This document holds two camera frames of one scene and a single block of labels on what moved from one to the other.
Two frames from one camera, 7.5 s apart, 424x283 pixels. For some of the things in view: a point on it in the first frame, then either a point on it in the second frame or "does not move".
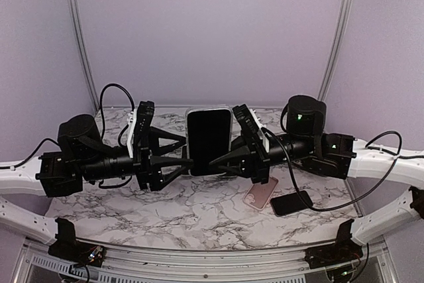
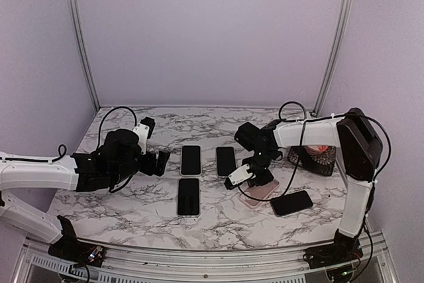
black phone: (290, 203) does not move
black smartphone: (188, 110) → (189, 198)
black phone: (209, 139) → (188, 197)
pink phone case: (258, 196) does not move
